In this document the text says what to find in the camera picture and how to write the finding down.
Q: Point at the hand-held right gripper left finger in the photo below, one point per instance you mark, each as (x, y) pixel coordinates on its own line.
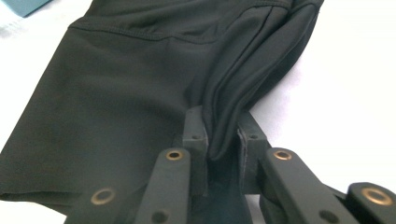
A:
(196, 137)

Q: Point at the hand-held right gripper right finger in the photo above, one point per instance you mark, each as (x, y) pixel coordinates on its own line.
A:
(252, 140)

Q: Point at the black shorts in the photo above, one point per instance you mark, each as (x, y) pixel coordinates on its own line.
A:
(124, 93)

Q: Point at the light blue plastic basket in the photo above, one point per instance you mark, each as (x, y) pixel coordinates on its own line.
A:
(25, 6)

